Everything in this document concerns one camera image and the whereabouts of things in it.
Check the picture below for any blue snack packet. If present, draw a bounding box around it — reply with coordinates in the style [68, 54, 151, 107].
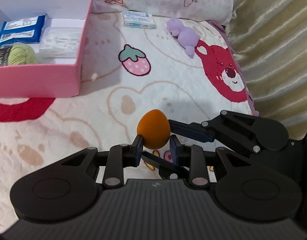
[0, 15, 46, 48]

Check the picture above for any purple plush toy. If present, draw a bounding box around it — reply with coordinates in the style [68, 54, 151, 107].
[166, 18, 200, 58]

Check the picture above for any green yarn ball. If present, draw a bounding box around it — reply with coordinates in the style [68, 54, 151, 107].
[0, 44, 39, 67]

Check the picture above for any white blue tissue pack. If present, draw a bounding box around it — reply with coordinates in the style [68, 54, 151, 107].
[123, 10, 156, 29]

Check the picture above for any orange makeup sponge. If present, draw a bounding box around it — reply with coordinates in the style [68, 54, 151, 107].
[137, 109, 171, 150]

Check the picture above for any gold satin curtain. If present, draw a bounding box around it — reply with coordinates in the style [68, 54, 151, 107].
[226, 0, 307, 140]

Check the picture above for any clear plastic swab box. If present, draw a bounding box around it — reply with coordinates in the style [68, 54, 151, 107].
[39, 27, 83, 59]

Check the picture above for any pink cardboard box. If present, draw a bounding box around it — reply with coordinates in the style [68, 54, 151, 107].
[0, 0, 93, 98]

